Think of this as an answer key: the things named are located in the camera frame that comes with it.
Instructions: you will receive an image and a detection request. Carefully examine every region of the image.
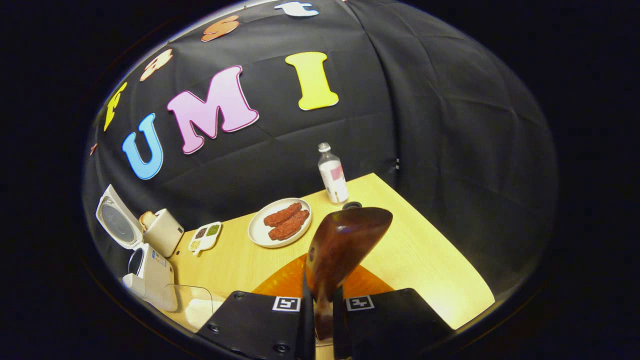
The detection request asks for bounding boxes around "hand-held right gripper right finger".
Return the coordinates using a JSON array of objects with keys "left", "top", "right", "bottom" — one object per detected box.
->
[{"left": 332, "top": 265, "right": 456, "bottom": 360}]

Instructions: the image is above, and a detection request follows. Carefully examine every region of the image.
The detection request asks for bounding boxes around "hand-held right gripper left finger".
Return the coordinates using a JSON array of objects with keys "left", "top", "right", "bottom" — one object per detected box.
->
[{"left": 195, "top": 252, "right": 316, "bottom": 360}]

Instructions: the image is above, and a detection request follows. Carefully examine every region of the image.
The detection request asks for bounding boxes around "brown wooden spoon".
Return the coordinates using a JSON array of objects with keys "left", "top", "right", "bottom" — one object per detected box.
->
[{"left": 305, "top": 207, "right": 394, "bottom": 342}]

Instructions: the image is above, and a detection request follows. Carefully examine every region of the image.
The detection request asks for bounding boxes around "white rice cooker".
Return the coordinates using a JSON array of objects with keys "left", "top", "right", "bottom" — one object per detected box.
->
[{"left": 95, "top": 184, "right": 179, "bottom": 313}]

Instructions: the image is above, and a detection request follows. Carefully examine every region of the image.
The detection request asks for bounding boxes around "clear glass container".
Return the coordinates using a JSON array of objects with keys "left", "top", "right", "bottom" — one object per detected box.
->
[{"left": 162, "top": 284, "right": 226, "bottom": 331}]

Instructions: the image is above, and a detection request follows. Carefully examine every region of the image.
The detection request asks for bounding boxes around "white round plate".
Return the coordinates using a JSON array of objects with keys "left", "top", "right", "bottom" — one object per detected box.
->
[{"left": 248, "top": 197, "right": 313, "bottom": 249}]

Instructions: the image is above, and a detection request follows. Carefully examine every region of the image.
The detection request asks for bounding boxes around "white divided condiment dish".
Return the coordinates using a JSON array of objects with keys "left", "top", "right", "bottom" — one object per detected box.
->
[{"left": 188, "top": 221, "right": 223, "bottom": 257}]

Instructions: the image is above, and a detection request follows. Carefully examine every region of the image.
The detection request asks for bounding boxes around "red-brown sausage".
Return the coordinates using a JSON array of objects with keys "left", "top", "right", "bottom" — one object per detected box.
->
[
  {"left": 268, "top": 209, "right": 311, "bottom": 241},
  {"left": 263, "top": 202, "right": 303, "bottom": 228}
]

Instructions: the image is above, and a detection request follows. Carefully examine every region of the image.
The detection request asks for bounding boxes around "white toaster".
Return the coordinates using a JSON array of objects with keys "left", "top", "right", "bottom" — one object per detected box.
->
[{"left": 140, "top": 208, "right": 185, "bottom": 258}]

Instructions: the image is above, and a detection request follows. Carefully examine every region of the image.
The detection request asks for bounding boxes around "clear bottle with pink label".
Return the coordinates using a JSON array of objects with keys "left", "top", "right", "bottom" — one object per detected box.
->
[{"left": 317, "top": 142, "right": 349, "bottom": 205}]

